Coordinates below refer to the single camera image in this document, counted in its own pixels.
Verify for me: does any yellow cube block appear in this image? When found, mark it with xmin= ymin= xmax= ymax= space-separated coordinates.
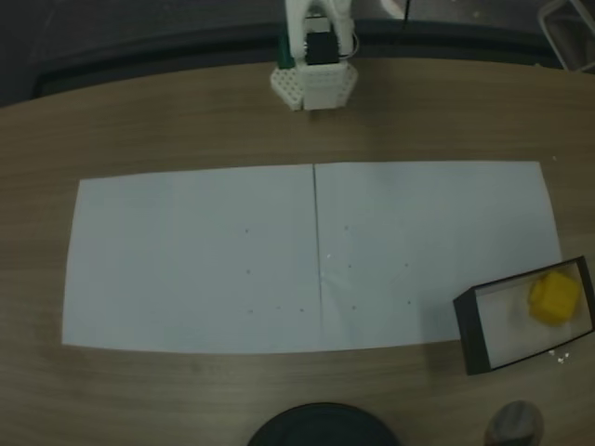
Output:
xmin=528 ymin=271 xmax=582 ymax=325

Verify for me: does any white paper sheet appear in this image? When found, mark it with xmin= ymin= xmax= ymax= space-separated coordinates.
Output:
xmin=61 ymin=163 xmax=323 ymax=355
xmin=312 ymin=160 xmax=563 ymax=353

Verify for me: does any round table cable hole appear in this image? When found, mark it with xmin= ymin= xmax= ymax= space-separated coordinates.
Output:
xmin=483 ymin=400 xmax=545 ymax=446

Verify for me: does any metal frame chair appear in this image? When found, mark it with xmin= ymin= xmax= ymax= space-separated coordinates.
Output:
xmin=537 ymin=0 xmax=595 ymax=74

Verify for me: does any dark brown open box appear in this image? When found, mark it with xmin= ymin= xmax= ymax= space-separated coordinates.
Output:
xmin=453 ymin=255 xmax=595 ymax=377

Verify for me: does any black round stand base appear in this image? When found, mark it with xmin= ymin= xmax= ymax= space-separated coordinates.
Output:
xmin=245 ymin=401 xmax=402 ymax=446

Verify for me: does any green table clamp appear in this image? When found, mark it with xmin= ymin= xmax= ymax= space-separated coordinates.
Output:
xmin=276 ymin=35 xmax=299 ymax=71

